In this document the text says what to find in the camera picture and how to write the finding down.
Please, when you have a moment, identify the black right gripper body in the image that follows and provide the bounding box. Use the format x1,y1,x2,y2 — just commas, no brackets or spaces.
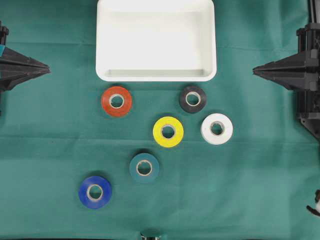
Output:
296,23,320,120

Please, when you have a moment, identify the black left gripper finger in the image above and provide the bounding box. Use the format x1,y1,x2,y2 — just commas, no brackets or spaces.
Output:
0,71,50,91
0,46,51,74

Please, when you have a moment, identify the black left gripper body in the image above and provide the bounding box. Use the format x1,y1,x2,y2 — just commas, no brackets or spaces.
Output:
0,21,9,46

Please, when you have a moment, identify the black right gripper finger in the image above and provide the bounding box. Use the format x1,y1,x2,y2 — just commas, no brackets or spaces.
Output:
252,51,306,72
253,70,306,91

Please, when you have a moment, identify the black tape roll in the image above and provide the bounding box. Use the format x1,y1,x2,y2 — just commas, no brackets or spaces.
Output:
179,85,207,114

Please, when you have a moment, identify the green tape roll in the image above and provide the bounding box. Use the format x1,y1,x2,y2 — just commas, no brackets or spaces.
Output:
129,153,160,184

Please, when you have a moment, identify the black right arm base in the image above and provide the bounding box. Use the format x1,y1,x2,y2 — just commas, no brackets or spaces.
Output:
298,112,320,142

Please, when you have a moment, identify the white tape roll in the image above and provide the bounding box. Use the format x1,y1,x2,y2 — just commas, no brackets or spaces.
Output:
200,113,234,145

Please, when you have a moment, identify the red tape roll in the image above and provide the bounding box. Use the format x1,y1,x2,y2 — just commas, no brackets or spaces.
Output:
101,86,133,118

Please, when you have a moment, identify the white plastic tray case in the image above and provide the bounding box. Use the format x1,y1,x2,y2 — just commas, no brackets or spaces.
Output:
95,0,217,82

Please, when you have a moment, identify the yellow tape roll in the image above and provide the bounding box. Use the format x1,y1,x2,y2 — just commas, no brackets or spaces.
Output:
152,116,184,148

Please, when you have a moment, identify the blue tape roll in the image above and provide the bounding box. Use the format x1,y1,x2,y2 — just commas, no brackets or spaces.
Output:
78,176,112,209

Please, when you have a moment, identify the black white cable clip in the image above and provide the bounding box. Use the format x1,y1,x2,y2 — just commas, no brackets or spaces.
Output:
306,189,320,217

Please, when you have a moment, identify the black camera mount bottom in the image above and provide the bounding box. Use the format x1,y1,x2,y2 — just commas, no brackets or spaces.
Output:
140,232,164,240

